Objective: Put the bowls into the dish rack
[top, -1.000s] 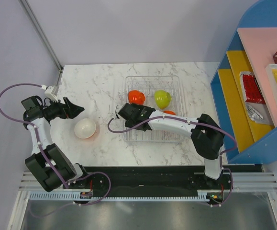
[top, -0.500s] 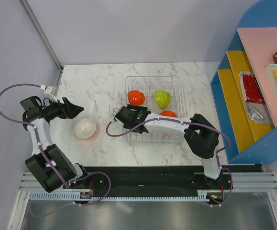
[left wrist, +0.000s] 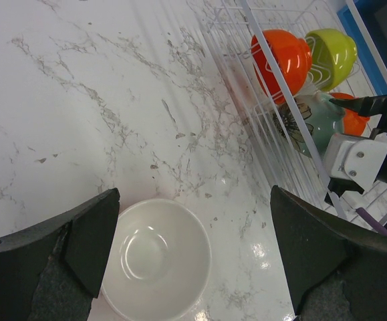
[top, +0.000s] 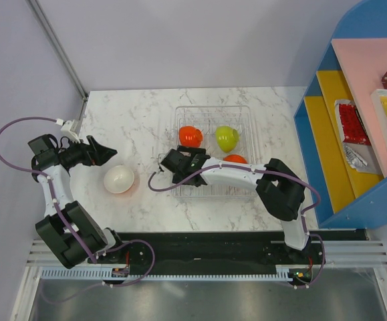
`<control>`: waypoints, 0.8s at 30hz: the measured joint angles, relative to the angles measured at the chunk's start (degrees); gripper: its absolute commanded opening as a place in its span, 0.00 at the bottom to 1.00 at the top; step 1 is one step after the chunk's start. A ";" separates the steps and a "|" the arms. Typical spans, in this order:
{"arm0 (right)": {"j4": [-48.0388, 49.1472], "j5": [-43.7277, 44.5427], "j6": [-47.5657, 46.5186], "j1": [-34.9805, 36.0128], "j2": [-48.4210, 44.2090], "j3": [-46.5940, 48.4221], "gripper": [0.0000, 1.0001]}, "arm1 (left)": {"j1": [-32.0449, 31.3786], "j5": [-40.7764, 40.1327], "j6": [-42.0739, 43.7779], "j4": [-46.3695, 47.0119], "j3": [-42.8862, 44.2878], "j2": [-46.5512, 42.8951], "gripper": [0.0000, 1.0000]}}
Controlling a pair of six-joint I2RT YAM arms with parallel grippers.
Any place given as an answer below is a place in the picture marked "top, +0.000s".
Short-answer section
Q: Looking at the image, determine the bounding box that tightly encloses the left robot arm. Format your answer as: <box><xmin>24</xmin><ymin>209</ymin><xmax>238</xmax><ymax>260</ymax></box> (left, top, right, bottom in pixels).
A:
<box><xmin>28</xmin><ymin>134</ymin><xmax>126</xmax><ymax>269</ymax></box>

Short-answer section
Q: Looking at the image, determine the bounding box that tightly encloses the white cable duct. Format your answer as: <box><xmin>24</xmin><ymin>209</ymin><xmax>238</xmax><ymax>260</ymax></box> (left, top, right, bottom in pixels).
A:
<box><xmin>40</xmin><ymin>265</ymin><xmax>296</xmax><ymax>283</ymax></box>

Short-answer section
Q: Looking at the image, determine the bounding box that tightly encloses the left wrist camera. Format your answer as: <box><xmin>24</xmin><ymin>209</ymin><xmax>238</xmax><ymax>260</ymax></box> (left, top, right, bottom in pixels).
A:
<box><xmin>61</xmin><ymin>120</ymin><xmax>81</xmax><ymax>143</ymax></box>

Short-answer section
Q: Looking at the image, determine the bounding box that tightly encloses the white bowl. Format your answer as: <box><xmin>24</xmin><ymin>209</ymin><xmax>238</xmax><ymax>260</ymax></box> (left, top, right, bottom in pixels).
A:
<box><xmin>104</xmin><ymin>165</ymin><xmax>135</xmax><ymax>194</ymax></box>

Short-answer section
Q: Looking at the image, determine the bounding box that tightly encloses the silver foil packet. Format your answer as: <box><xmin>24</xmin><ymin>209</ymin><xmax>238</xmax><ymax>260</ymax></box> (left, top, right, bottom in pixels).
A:
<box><xmin>342</xmin><ymin>142</ymin><xmax>382</xmax><ymax>175</ymax></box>

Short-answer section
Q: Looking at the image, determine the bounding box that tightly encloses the red snack packet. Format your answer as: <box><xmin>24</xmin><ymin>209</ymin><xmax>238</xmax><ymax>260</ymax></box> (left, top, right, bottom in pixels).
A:
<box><xmin>334</xmin><ymin>99</ymin><xmax>371</xmax><ymax>146</ymax></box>

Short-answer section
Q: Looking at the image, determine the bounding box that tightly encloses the yellow shelf board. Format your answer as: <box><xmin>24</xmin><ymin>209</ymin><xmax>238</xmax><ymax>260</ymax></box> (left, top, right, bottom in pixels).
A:
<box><xmin>303</xmin><ymin>70</ymin><xmax>383</xmax><ymax>213</ymax></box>

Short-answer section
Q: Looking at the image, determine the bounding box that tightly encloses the lime green bowl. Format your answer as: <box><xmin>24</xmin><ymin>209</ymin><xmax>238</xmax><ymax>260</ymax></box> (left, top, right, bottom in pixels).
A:
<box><xmin>215</xmin><ymin>126</ymin><xmax>239</xmax><ymax>153</ymax></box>

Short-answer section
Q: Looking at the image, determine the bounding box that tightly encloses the orange bowl front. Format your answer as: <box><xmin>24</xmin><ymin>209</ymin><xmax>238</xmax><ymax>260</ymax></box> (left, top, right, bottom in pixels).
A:
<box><xmin>223</xmin><ymin>154</ymin><xmax>248</xmax><ymax>164</ymax></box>

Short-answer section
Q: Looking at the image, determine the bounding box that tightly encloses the blue shelf unit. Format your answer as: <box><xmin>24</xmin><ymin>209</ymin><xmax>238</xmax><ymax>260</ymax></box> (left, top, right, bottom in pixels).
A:
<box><xmin>294</xmin><ymin>1</ymin><xmax>387</xmax><ymax>229</ymax></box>

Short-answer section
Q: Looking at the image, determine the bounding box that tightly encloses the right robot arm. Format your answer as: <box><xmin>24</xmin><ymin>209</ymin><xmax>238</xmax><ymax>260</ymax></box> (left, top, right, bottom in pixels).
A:
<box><xmin>160</xmin><ymin>146</ymin><xmax>311</xmax><ymax>263</ymax></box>

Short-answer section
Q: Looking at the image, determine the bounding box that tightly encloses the orange bowl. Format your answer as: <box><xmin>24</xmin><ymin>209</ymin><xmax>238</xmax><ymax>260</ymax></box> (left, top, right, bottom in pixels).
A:
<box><xmin>223</xmin><ymin>154</ymin><xmax>248</xmax><ymax>164</ymax></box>
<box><xmin>178</xmin><ymin>126</ymin><xmax>203</xmax><ymax>148</ymax></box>

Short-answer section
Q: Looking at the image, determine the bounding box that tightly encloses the pink shelf board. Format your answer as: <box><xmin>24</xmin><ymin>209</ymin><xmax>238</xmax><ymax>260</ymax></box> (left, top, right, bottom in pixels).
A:
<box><xmin>332</xmin><ymin>38</ymin><xmax>387</xmax><ymax>177</ymax></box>

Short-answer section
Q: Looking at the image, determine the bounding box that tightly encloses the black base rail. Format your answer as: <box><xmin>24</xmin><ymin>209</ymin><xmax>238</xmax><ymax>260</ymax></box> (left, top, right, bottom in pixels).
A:
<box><xmin>86</xmin><ymin>229</ymin><xmax>370</xmax><ymax>276</ymax></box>

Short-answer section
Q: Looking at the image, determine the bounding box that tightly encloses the white wire dish rack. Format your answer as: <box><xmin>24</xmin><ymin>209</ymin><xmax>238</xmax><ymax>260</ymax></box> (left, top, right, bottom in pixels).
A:
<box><xmin>172</xmin><ymin>106</ymin><xmax>257</xmax><ymax>201</ymax></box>

